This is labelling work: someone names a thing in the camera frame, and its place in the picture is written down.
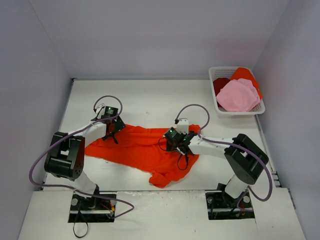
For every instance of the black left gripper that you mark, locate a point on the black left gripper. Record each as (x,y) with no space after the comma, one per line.
(115,127)

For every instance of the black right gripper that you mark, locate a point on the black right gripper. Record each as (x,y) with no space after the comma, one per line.
(182,148)

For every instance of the orange t shirt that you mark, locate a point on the orange t shirt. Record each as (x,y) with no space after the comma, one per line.
(245,73)
(143,149)

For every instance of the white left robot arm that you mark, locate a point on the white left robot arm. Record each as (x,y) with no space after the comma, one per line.
(67,156)

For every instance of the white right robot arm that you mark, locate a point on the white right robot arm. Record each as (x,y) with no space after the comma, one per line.
(245,158)

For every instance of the dark red t shirt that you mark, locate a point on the dark red t shirt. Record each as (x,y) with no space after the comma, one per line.
(219,84)

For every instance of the white plastic basket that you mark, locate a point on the white plastic basket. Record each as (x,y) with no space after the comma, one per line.
(216,72)

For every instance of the pink t shirt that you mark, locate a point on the pink t shirt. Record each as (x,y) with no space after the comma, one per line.
(238,95)

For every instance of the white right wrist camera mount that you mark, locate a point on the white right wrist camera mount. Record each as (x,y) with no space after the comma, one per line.
(182,125)

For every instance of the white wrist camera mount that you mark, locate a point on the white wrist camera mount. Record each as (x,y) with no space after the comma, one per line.
(100,112)
(182,125)

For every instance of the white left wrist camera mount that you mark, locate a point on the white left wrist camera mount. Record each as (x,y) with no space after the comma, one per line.
(100,112)

